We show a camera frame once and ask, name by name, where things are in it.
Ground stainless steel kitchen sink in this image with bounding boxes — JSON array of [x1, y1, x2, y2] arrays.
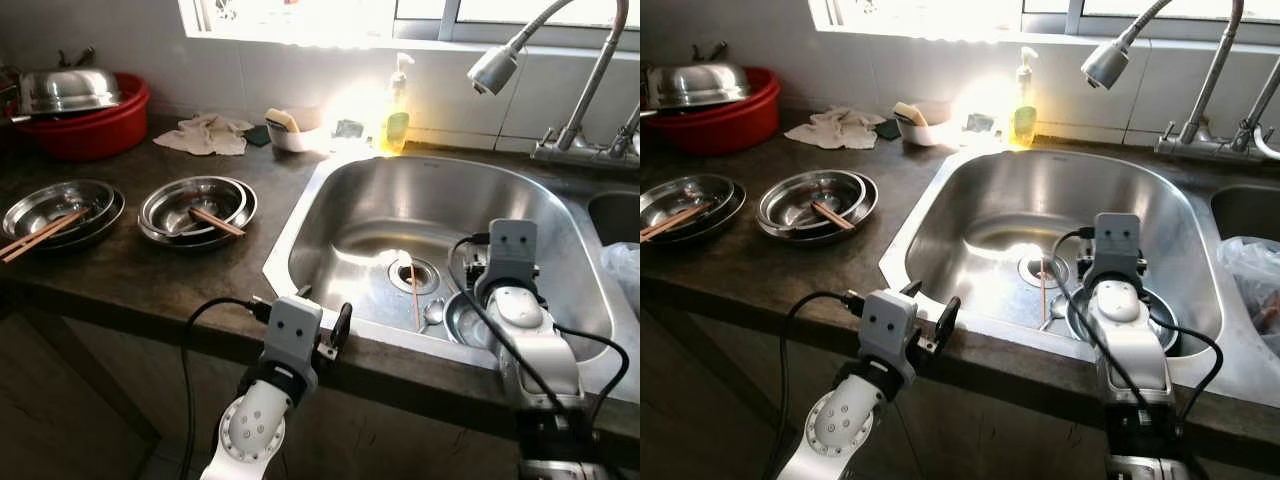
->
[[262, 152, 641, 401], [880, 147, 1280, 406]]

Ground small steel bowl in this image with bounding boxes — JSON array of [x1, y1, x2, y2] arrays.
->
[[445, 292, 513, 351], [1065, 288, 1167, 353]]

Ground round sink drain strainer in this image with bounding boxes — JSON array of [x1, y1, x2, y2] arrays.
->
[[388, 258, 439, 296], [1018, 255, 1069, 289]]

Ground round steel plate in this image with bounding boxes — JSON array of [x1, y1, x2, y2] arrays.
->
[[2, 188, 126, 251], [640, 182, 747, 244], [757, 176, 879, 244], [138, 183, 258, 249]]

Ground shallow steel bowl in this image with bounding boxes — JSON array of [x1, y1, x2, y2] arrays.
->
[[765, 170, 867, 233], [145, 177, 247, 239], [640, 174, 736, 233], [3, 180, 116, 241]]

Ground clear plastic bag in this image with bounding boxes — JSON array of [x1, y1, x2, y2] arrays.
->
[[1218, 236, 1280, 361], [600, 242, 641, 321]]

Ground small white bowl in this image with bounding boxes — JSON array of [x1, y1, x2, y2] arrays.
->
[[268, 120, 326, 153], [900, 115, 951, 148]]

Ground yellow dish soap pump bottle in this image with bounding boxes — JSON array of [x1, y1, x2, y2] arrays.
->
[[1008, 45, 1041, 149], [380, 52, 416, 156]]

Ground crumpled white cloth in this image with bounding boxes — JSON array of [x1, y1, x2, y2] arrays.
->
[[783, 106, 886, 151], [153, 113, 254, 157]]

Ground gooseneck faucet with spray head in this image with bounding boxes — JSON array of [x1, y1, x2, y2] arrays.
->
[[467, 0, 633, 166], [1080, 0, 1246, 161]]

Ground plain steel faucet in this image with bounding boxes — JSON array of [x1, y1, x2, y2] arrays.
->
[[1232, 55, 1280, 161], [610, 100, 641, 166]]

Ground red plastic basin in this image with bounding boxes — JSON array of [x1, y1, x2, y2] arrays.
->
[[8, 72, 151, 163], [645, 66, 783, 156]]

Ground domed steel lid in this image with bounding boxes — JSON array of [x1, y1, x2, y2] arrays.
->
[[645, 62, 753, 111], [12, 65, 123, 119]]

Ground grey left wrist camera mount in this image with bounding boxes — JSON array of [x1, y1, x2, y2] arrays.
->
[[858, 290, 919, 389], [262, 296, 324, 396]]

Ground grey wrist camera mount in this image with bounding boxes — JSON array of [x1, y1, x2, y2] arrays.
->
[[1092, 213, 1144, 293], [262, 296, 324, 396], [858, 290, 919, 389], [487, 220, 539, 301]]

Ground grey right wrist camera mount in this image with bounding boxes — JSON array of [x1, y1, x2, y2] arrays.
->
[[487, 220, 539, 301], [1092, 213, 1144, 293]]

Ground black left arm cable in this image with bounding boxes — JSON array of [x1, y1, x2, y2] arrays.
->
[[772, 291, 863, 480], [178, 296, 271, 480]]

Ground white window frame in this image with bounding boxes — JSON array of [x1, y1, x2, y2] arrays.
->
[[178, 0, 641, 53], [808, 0, 1280, 47]]

